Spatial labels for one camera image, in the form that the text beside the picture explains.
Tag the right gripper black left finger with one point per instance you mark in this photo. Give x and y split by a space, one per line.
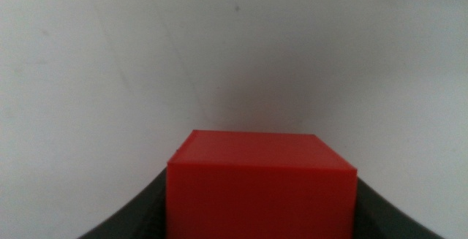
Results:
140 215

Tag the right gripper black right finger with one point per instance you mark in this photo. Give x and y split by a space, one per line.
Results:
380 219

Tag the red cube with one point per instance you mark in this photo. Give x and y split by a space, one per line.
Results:
259 191

